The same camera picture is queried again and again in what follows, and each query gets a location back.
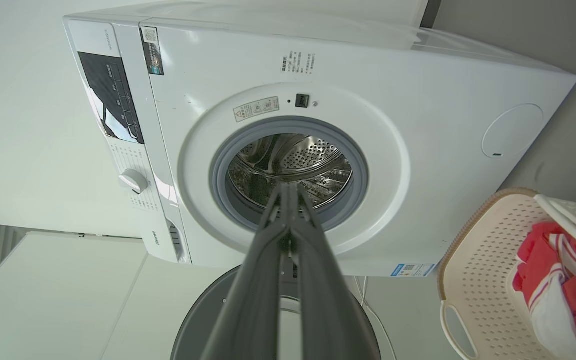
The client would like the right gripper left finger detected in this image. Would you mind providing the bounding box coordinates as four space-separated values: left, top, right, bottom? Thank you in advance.
200 183 293 360

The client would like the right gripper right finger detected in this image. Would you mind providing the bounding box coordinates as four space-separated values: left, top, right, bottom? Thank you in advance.
292 183 377 360

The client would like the round black glass washer door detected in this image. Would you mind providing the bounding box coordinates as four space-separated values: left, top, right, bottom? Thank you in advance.
170 264 382 360

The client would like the white front-load washing machine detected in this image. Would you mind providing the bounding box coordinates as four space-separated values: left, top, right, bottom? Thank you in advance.
63 0 576 279

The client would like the blue energy label sticker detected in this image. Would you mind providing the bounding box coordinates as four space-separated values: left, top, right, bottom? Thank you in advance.
390 263 436 278

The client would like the stainless steel washer drum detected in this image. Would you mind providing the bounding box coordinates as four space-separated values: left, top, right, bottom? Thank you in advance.
227 133 354 211

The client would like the white round washer knob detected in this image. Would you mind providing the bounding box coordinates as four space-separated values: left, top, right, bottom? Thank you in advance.
119 169 149 195

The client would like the cream perforated laundry basket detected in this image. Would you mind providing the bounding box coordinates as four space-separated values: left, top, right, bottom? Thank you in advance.
437 188 576 360

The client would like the beige warning label sticker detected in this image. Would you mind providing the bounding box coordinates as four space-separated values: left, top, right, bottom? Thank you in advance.
233 96 280 123

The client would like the red and white garment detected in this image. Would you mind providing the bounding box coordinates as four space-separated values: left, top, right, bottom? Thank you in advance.
512 222 576 357

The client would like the black washer control panel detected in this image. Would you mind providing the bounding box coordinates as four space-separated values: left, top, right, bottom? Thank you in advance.
78 51 145 145

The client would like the dark QR code sticker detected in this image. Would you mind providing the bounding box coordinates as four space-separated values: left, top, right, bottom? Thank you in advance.
141 26 165 77

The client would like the round white filter cover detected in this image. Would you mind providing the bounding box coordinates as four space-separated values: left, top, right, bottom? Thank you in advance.
481 103 545 159

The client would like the thin white cable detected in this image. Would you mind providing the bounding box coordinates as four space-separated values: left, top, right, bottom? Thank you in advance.
359 276 399 360

